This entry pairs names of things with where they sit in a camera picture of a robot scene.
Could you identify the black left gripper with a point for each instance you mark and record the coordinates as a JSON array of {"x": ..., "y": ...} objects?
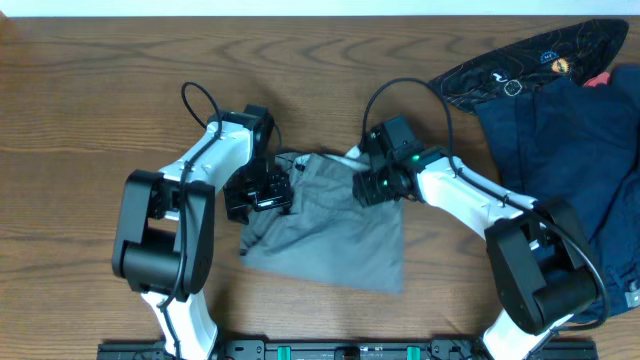
[{"x": 261, "y": 195}]

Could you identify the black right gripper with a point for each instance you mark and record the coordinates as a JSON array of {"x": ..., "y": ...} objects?
[{"x": 369, "y": 193}]

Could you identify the grey shorts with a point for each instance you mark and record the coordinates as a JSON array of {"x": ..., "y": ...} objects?
[{"x": 326, "y": 235}]

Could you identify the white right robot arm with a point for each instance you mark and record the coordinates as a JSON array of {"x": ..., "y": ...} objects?
[{"x": 543, "y": 271}]

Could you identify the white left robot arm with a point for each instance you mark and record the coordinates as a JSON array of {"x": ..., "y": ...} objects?
[{"x": 165, "y": 234}]

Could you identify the navy blue garment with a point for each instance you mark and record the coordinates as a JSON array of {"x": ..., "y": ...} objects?
[{"x": 581, "y": 144}]

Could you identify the black patterned shorts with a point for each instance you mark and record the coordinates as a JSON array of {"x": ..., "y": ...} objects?
[{"x": 578, "y": 52}]

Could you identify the red garment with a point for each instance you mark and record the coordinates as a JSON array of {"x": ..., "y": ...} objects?
[{"x": 602, "y": 79}]

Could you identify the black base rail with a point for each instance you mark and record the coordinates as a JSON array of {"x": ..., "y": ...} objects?
[{"x": 350, "y": 350}]

